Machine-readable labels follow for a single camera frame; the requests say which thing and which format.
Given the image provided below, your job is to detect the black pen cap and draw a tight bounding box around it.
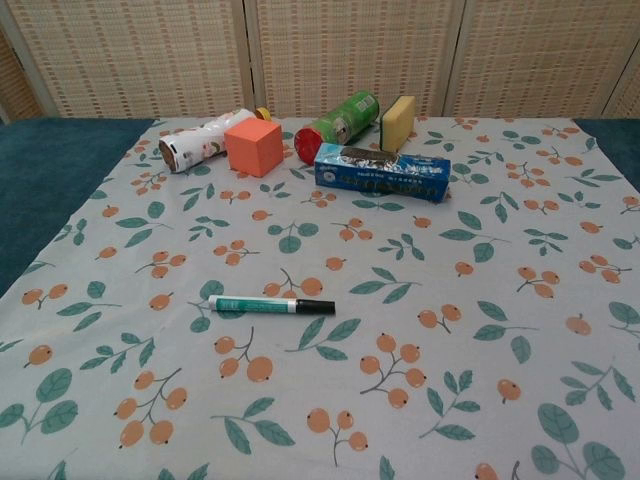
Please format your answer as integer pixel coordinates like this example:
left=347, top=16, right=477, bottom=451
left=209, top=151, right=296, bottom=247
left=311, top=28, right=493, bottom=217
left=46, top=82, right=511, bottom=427
left=296, top=298, right=337, bottom=316

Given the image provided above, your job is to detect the green white marker pen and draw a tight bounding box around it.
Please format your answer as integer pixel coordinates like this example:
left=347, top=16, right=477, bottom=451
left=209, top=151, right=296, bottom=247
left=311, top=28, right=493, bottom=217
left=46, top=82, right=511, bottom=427
left=208, top=294, right=302, bottom=315

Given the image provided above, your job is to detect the white cylindrical bottle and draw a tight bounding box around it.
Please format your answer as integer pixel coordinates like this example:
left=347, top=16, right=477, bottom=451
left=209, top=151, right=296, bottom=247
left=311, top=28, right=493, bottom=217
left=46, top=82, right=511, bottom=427
left=158, top=106, right=274, bottom=175

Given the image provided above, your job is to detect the blue cookie box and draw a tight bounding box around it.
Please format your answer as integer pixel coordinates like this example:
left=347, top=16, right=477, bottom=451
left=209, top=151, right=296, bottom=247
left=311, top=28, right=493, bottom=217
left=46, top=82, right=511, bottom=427
left=314, top=142, right=454, bottom=204

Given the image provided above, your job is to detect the orange cube block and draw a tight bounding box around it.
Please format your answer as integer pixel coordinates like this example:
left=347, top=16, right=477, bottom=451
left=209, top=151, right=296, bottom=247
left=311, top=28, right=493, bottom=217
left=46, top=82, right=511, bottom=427
left=224, top=117, right=283, bottom=179

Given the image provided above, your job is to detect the green chips can red lid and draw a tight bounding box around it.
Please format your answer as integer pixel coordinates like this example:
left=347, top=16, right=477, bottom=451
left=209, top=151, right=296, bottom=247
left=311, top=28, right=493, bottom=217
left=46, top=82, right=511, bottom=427
left=294, top=90, right=383, bottom=161

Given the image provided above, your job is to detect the yellow green sponge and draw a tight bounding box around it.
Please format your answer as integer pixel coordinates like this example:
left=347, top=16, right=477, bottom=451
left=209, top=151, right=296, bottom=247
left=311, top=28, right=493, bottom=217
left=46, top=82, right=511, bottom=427
left=381, top=95, right=417, bottom=153

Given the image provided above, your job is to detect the fruit leaf print tablecloth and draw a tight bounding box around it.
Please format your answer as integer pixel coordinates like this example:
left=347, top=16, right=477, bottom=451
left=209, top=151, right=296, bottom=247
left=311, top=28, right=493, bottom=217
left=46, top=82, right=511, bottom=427
left=0, top=117, right=640, bottom=480

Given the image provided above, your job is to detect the woven bamboo folding screen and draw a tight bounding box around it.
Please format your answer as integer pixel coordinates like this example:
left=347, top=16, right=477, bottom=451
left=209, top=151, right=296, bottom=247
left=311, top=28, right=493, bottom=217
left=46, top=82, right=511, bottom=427
left=0, top=0, right=640, bottom=126

